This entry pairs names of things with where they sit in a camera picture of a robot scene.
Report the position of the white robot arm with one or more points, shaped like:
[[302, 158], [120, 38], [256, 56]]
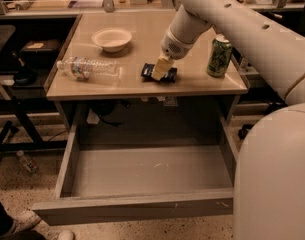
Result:
[[269, 185]]

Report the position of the clear plastic water bottle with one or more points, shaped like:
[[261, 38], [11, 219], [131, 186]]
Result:
[[83, 68]]

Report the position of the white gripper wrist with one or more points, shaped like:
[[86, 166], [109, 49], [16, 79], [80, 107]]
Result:
[[173, 47]]

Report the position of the blue rxbar snack wrapper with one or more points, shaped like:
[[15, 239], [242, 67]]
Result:
[[170, 76]]

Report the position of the black joystick device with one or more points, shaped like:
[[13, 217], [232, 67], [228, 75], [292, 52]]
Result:
[[25, 75]]

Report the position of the water bottle on floor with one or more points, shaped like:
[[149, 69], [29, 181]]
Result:
[[27, 162]]

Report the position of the white sneaker toe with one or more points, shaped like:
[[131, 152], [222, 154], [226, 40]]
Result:
[[66, 235]]

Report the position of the black office chair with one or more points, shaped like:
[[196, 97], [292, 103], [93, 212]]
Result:
[[244, 130]]

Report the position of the green soda can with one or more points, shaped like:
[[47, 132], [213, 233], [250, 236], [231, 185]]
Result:
[[220, 56]]

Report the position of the white sneaker left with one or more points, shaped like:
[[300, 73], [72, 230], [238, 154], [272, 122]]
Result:
[[25, 222]]

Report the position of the white paper bowl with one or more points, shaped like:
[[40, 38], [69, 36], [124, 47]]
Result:
[[112, 40]]

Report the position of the grey open drawer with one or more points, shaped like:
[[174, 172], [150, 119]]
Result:
[[123, 174]]

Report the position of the black box on shelf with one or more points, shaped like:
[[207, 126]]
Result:
[[41, 54]]

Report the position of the grey cabinet with counter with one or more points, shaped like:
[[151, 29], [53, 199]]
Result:
[[192, 100]]

